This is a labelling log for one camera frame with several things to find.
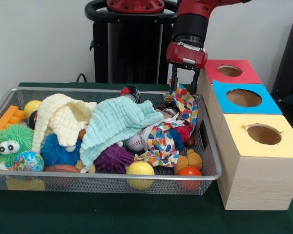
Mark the blue spiky ball with eyes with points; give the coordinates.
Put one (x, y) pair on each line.
(53, 152)

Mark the yellow ball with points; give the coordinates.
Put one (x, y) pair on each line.
(140, 170)
(31, 108)

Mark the red orange ball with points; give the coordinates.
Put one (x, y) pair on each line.
(190, 174)

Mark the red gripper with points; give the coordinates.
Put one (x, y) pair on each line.
(185, 56)

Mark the dark green tablecloth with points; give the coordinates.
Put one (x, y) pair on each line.
(112, 214)

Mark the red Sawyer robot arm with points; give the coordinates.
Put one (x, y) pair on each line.
(193, 22)

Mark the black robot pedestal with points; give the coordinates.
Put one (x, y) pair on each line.
(131, 48)

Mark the orange ladder-shaped block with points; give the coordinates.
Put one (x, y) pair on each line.
(7, 119)

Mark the purple knobbly toy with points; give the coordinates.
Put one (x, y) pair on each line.
(112, 158)

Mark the wooden three-hole box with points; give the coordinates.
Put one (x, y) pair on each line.
(256, 182)

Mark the globe print ball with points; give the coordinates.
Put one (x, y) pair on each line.
(28, 161)

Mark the polka dot cloth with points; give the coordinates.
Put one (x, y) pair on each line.
(161, 143)

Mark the black panel stand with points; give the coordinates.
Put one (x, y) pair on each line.
(288, 61)

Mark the crushed soda can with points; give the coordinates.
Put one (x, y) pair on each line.
(131, 92)

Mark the green spiky ball with eyes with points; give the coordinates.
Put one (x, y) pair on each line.
(14, 139)

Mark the mint green cloth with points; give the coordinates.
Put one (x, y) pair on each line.
(112, 122)

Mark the cream waffle cloth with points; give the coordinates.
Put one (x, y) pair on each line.
(61, 114)

